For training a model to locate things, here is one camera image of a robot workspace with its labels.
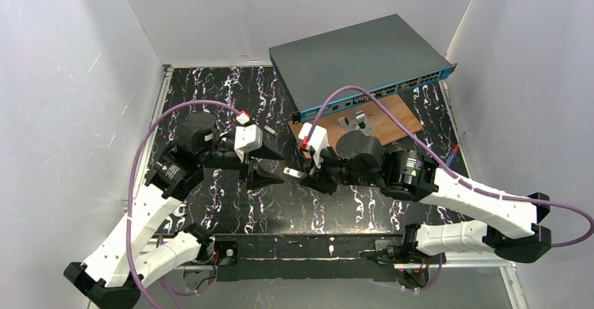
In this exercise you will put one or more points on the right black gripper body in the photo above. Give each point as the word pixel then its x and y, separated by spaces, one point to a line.
pixel 316 169

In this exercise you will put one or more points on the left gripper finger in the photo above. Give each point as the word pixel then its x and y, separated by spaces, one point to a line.
pixel 267 153
pixel 257 177

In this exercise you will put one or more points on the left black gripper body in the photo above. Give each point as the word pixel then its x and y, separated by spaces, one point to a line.
pixel 248 168

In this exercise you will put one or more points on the silver sfp module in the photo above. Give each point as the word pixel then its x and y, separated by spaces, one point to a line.
pixel 270 130
pixel 293 173

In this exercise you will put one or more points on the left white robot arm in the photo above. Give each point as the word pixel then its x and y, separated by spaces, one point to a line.
pixel 114 275

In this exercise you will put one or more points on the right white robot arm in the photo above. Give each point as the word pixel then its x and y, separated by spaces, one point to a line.
pixel 510 230

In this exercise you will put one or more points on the wooden base board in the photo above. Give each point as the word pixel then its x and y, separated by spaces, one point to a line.
pixel 372 121

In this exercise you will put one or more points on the metal switch stand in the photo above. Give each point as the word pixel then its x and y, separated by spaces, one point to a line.
pixel 356 121

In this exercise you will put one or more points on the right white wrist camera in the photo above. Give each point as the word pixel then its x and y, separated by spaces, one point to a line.
pixel 313 139

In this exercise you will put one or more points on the grey teal network switch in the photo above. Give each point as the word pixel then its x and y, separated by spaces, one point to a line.
pixel 384 56

